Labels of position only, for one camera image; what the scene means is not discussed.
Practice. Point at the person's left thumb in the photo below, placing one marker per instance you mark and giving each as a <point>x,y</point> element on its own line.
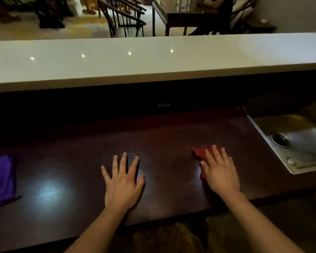
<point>141,183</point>

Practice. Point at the person's right thumb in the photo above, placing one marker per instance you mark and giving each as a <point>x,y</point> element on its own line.
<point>204,169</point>

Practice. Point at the small white round object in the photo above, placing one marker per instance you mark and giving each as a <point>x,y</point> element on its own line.
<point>263,21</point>

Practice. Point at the person's right hand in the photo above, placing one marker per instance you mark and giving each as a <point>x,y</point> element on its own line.
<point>222,176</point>

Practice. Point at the dark wooden dining table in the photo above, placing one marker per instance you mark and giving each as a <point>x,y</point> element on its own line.
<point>179,18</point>

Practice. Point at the person's right middle finger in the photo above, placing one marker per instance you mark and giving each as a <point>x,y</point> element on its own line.
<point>217,154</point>

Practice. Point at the person's left forearm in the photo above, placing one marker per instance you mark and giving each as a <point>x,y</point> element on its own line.
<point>97,231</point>

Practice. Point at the brown wooden furniture piece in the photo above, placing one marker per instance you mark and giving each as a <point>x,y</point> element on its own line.
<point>2,11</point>

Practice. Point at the dark wooden armchair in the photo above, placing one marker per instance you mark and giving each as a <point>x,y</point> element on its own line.
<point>121,18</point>

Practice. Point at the small round sink button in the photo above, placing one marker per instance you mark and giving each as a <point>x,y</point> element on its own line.
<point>291,161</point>

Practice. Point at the person's left hand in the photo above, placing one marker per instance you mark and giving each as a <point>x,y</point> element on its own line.
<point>122,188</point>

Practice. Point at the dark chair with cushion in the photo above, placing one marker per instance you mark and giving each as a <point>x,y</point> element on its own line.
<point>234,13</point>

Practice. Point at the dark carved furniture piece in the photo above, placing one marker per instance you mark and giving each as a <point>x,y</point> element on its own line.
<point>51,13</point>

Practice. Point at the purple cleaning cloth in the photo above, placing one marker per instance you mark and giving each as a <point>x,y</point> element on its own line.
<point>1,180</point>

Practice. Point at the light wooden stand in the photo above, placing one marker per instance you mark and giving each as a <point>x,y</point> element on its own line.
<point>89,6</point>

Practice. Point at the person's left middle finger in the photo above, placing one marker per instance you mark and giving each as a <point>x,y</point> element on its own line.
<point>123,164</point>

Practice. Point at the stainless steel sink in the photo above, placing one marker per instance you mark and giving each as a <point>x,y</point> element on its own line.
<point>302,147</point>

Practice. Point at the person's left little finger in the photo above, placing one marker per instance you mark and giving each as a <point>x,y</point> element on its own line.
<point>105,175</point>

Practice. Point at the person's right forearm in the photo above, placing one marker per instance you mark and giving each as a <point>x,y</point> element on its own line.
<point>258,226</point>

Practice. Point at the round sink drain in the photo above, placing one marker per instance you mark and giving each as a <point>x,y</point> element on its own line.
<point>279,140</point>

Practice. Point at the person's right little finger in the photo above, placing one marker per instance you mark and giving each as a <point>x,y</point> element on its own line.
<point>231,162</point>

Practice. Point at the person's patterned clothing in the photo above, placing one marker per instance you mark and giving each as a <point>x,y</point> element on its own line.
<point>166,239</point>

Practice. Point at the red cleaning cloth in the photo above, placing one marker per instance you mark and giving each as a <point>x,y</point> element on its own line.
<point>199,154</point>

